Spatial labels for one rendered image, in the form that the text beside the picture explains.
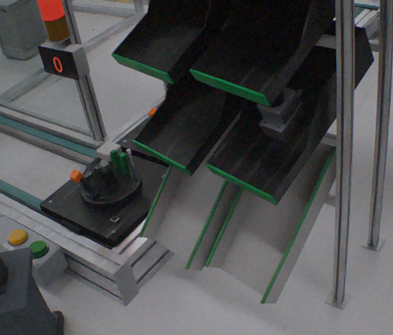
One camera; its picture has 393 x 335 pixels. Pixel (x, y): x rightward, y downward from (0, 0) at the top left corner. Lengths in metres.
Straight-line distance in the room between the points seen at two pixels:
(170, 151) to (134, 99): 0.89
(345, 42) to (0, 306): 0.67
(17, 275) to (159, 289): 0.31
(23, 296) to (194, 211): 0.33
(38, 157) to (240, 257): 0.75
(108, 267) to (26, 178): 0.48
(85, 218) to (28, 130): 0.50
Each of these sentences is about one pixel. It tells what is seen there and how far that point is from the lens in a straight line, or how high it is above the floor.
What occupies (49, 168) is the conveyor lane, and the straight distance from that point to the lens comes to 1.45.
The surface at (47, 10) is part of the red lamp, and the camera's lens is 1.23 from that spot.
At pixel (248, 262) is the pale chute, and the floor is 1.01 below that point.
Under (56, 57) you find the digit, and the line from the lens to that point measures 1.28.
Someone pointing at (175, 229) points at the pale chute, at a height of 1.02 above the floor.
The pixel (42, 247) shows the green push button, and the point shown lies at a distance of 1.14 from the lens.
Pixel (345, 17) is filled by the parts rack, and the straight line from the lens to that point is 0.72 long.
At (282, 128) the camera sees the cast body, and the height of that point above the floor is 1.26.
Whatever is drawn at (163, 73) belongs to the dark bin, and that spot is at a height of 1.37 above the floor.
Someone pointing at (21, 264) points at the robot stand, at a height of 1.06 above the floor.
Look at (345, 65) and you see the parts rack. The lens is 0.74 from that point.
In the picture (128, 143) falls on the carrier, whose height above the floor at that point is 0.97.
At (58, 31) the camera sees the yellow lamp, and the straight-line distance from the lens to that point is 1.25.
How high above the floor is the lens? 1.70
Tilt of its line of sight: 37 degrees down
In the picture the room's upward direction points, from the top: 10 degrees counter-clockwise
